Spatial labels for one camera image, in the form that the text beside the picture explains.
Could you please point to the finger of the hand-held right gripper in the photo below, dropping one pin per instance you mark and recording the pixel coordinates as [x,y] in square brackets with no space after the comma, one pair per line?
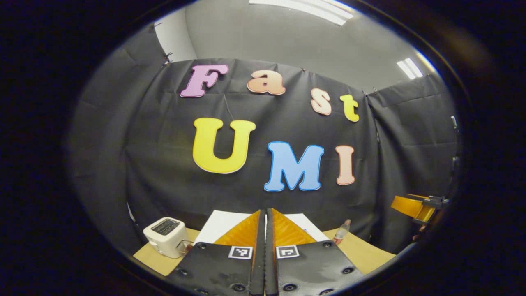
[407,204]
[435,200]

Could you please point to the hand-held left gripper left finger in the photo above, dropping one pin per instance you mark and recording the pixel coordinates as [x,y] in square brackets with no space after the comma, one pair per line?
[213,267]

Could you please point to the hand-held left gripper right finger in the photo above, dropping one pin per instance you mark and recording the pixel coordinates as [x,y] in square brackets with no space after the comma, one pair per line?
[316,267]

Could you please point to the white microwave oven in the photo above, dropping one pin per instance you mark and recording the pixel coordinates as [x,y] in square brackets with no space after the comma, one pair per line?
[222,226]

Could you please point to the clear plastic bottle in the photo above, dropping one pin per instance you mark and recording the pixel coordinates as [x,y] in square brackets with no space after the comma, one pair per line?
[341,233]

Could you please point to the white toaster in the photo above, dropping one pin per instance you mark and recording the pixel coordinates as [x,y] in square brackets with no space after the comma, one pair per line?
[164,240]

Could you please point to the small ceiling light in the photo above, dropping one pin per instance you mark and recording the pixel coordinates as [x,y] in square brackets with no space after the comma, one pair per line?
[409,68]

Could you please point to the black backdrop cloth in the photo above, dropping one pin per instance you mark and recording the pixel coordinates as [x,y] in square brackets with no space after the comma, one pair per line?
[156,144]

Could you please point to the long ceiling light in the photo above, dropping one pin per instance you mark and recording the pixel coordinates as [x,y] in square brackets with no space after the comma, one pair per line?
[304,9]

